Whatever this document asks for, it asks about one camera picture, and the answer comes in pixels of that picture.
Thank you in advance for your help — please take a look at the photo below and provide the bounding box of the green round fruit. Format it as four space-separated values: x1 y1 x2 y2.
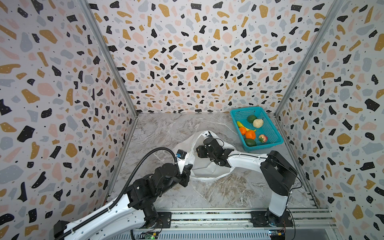
247 115 257 124

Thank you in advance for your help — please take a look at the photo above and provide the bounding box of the right aluminium corner post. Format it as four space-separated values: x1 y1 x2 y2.
274 0 346 117

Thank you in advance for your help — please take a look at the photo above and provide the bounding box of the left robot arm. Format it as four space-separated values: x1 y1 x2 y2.
54 163 193 240

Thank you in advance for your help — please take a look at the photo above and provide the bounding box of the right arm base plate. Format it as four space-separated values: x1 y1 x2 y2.
251 210 294 228

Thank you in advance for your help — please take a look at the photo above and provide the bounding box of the pale white fruit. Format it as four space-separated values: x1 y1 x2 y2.
252 119 264 129

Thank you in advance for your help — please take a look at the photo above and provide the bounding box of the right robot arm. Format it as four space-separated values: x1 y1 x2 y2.
192 137 298 226

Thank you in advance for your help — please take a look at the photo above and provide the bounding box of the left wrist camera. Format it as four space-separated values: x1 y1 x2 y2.
176 150 187 160

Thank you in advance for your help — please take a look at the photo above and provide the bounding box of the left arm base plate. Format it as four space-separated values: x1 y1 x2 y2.
134 212 172 230

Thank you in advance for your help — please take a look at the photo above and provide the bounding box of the yellow banana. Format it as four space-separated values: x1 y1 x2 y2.
237 121 256 131

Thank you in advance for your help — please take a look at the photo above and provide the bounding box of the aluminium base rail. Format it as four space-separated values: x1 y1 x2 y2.
82 209 341 240

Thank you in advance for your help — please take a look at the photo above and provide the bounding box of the aluminium corner post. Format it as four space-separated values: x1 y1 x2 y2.
274 0 346 117
77 0 139 117

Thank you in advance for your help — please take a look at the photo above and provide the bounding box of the teal plastic basket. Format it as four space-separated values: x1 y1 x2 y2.
230 107 284 152

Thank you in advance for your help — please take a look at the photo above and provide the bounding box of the red apple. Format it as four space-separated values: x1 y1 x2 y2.
258 135 268 143

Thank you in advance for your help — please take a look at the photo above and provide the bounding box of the small orange tangerine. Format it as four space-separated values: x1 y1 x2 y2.
239 127 247 136

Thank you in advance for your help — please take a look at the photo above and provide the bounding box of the orange fruit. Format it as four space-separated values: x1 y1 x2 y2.
245 130 256 140

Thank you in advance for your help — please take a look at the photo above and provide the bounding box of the white plastic bag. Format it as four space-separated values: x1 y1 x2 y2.
173 131 236 182

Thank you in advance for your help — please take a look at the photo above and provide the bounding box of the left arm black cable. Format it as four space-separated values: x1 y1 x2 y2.
53 146 180 240

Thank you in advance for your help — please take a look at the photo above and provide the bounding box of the left aluminium corner post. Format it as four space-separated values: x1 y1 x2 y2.
77 0 139 117

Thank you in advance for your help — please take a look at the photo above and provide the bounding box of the green mango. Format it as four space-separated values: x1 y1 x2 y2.
245 139 257 147

